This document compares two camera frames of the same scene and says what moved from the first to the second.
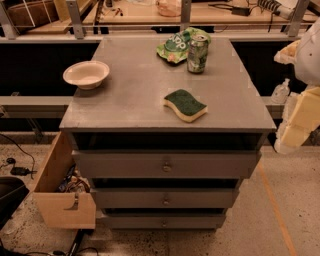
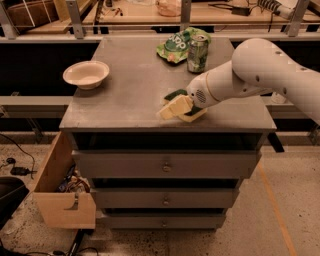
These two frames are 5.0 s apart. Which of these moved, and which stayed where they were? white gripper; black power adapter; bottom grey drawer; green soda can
Moved: white gripper
Stayed: green soda can; bottom grey drawer; black power adapter
